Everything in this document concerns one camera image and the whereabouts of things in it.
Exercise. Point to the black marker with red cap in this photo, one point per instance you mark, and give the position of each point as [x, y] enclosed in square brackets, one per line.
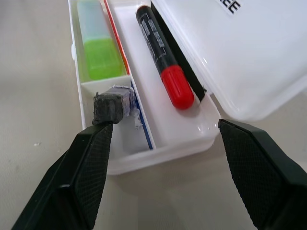
[158, 48]

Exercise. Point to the translucent glue stick green cap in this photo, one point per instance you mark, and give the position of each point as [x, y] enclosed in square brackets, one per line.
[100, 55]

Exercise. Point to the white pen case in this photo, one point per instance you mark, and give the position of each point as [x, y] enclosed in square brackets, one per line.
[239, 60]

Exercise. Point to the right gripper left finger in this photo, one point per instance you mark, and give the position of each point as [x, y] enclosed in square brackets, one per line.
[79, 179]

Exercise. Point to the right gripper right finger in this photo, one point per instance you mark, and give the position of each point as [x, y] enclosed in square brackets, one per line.
[261, 172]

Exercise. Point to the thin black bar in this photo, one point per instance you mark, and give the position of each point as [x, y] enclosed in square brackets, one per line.
[189, 76]

